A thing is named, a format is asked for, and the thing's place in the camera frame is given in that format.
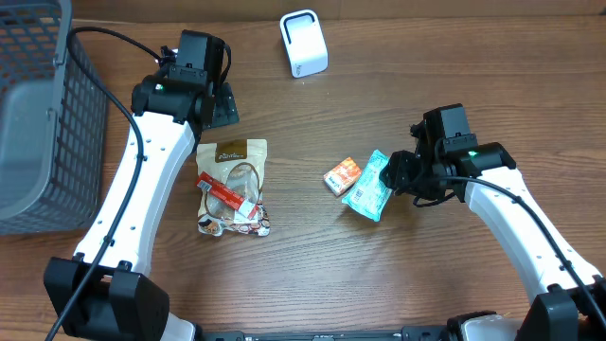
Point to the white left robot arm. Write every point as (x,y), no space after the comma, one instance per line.
(104,291)

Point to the red snack stick packet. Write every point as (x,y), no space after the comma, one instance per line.
(227,196)

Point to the beige brown snack pouch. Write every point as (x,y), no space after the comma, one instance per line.
(240,165)

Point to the white barcode scanner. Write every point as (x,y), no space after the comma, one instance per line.
(304,43)

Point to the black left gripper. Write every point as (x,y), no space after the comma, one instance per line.
(223,109)

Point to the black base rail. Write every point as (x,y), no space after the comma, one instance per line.
(424,333)

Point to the orange small snack box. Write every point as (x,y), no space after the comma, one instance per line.
(340,178)

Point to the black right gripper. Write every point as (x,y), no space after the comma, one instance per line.
(400,179)

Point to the grey plastic mesh basket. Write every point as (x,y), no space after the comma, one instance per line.
(53,121)

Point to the teal wet wipes pack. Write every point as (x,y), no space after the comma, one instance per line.
(369,194)

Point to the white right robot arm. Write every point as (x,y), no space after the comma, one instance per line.
(565,291)

